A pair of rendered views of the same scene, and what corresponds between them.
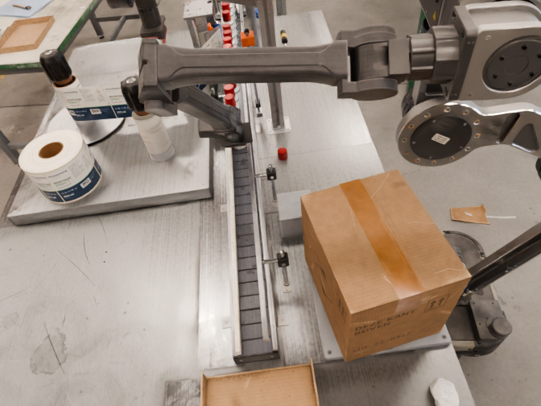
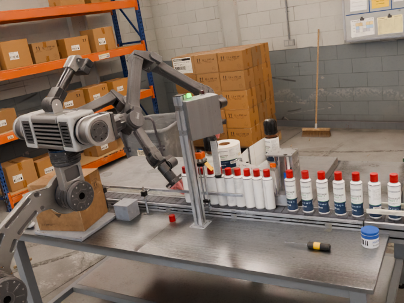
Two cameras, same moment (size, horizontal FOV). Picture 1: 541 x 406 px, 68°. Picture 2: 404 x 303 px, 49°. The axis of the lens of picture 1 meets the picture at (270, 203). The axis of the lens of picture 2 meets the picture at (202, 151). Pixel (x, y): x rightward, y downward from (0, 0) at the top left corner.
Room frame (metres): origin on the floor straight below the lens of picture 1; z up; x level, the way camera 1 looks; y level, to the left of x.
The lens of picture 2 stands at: (2.28, -1.82, 1.81)
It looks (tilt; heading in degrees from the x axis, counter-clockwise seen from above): 16 degrees down; 120
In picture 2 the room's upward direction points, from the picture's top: 9 degrees counter-clockwise
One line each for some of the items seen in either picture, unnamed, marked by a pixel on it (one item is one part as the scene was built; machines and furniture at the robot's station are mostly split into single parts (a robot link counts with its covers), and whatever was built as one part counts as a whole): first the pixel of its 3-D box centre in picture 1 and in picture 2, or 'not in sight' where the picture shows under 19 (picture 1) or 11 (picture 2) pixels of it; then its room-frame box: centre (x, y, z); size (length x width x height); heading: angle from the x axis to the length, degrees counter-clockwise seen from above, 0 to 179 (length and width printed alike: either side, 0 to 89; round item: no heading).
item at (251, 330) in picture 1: (240, 132); (205, 206); (1.16, 0.07, 0.86); 1.65 x 0.08 x 0.04; 178
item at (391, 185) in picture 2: not in sight; (394, 196); (2.10, 0.04, 0.98); 0.05 x 0.05 x 0.20
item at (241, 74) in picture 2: not in sight; (226, 99); (-0.39, 3.74, 0.70); 1.20 x 0.82 x 1.39; 175
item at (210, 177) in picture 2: not in sight; (212, 185); (1.22, 0.07, 0.98); 0.05 x 0.05 x 0.20
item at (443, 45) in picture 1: (433, 55); not in sight; (0.55, -0.29, 1.45); 0.09 x 0.08 x 0.12; 170
